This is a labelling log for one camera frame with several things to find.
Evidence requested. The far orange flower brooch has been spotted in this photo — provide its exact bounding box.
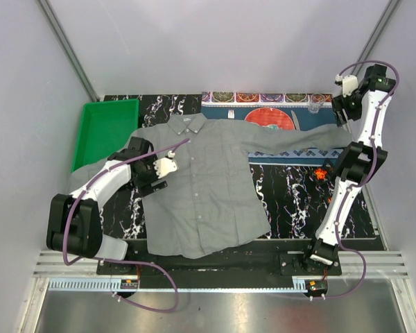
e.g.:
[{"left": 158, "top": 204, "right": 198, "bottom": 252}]
[{"left": 312, "top": 167, "right": 331, "bottom": 183}]

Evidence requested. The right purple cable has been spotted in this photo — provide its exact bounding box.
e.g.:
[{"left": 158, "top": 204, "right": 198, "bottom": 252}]
[{"left": 308, "top": 60, "right": 400, "bottom": 300}]

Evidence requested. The blue patterned placemat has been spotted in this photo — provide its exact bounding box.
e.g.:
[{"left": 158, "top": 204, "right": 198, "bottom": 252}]
[{"left": 201, "top": 92, "right": 342, "bottom": 166}]

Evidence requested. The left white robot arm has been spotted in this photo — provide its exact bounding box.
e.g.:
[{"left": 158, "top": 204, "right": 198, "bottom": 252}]
[{"left": 46, "top": 137, "right": 177, "bottom": 275}]

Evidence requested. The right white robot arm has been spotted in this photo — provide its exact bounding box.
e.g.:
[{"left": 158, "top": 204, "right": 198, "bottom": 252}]
[{"left": 301, "top": 60, "right": 399, "bottom": 275}]

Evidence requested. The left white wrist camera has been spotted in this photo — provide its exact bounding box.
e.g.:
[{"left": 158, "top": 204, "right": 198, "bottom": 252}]
[{"left": 153, "top": 151, "right": 178, "bottom": 179}]

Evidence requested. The green plastic bin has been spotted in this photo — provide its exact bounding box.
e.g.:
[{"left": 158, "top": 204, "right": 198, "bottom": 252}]
[{"left": 71, "top": 99, "right": 139, "bottom": 171}]

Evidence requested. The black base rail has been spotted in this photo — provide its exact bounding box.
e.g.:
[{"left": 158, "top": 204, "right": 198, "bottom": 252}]
[{"left": 96, "top": 239, "right": 344, "bottom": 277}]

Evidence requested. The silver fork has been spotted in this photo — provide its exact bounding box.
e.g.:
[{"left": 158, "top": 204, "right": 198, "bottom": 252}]
[{"left": 227, "top": 109, "right": 235, "bottom": 119}]

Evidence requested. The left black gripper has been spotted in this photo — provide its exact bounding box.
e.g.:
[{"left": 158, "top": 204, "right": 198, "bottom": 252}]
[{"left": 133, "top": 153, "right": 167, "bottom": 197}]

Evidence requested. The grey button shirt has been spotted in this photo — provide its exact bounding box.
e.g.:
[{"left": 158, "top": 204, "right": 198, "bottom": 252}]
[{"left": 69, "top": 114, "right": 350, "bottom": 260}]

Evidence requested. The red and teal plate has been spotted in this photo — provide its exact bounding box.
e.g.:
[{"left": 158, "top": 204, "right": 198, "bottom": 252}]
[{"left": 245, "top": 108, "right": 295, "bottom": 130}]

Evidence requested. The silver knife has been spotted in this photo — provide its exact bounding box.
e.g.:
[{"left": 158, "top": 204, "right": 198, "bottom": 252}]
[{"left": 291, "top": 110, "right": 301, "bottom": 131}]

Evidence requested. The clear drinking glass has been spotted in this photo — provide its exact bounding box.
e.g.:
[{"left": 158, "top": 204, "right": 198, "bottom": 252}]
[{"left": 308, "top": 94, "right": 326, "bottom": 114}]

